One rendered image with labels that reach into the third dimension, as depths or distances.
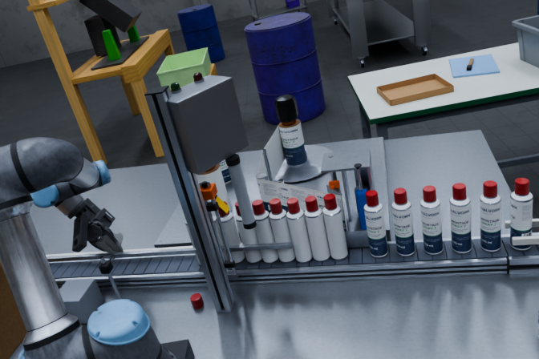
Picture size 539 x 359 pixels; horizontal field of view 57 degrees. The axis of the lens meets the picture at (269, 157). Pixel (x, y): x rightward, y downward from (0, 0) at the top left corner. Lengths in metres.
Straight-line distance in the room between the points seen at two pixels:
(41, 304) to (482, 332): 1.00
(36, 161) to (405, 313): 0.96
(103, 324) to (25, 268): 0.20
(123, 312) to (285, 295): 0.51
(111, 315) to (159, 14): 10.45
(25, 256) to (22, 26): 11.36
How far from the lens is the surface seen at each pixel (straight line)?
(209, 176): 1.70
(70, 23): 11.99
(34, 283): 1.17
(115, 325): 1.14
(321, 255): 1.46
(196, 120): 1.16
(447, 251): 1.48
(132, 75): 4.54
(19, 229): 1.17
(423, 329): 1.34
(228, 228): 1.47
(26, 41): 12.48
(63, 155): 1.17
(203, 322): 1.47
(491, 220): 1.42
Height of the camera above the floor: 1.80
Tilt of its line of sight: 25 degrees down
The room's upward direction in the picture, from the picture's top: 13 degrees counter-clockwise
